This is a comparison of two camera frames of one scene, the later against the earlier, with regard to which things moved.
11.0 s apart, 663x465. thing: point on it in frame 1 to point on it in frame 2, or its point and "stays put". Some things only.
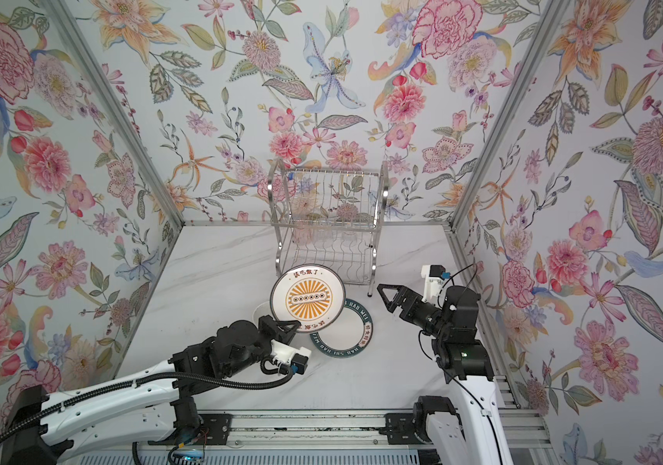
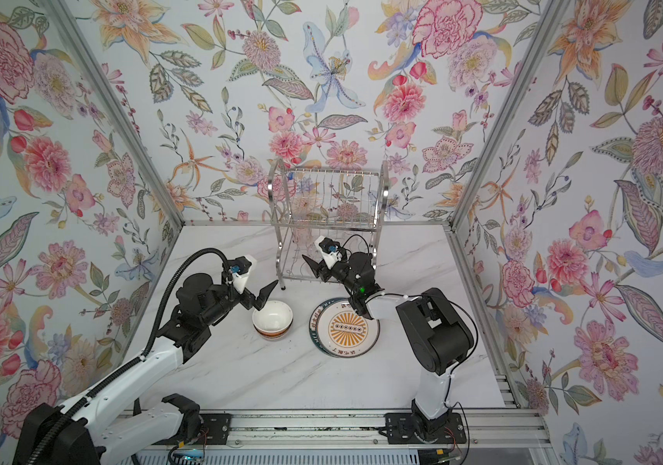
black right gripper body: [426, 319] to [343, 275]
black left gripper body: [268, 331] to [225, 300]
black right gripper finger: [392, 304] to [316, 268]
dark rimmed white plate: [348, 335] to [314, 327]
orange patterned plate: [309, 294] to [337, 330]
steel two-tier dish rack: [329, 216] stays put
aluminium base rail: [517, 426] stays put
